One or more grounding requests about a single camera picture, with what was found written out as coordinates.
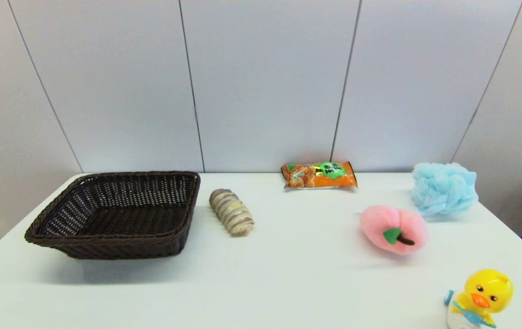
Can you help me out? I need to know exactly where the yellow duck toy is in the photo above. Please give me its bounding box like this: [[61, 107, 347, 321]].
[[444, 268, 514, 329]]

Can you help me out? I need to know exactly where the dark brown wicker basket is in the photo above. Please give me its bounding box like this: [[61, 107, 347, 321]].
[[24, 171, 201, 260]]

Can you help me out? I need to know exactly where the orange snack packet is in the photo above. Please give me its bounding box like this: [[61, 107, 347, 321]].
[[281, 161, 358, 190]]

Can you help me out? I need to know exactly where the long striped bread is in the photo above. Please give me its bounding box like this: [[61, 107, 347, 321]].
[[209, 188, 255, 237]]

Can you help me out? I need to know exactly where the pink plush peach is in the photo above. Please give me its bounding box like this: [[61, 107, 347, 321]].
[[360, 205, 428, 255]]

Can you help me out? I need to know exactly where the light blue bath loofah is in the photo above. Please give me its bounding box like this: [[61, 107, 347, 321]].
[[411, 162, 479, 218]]

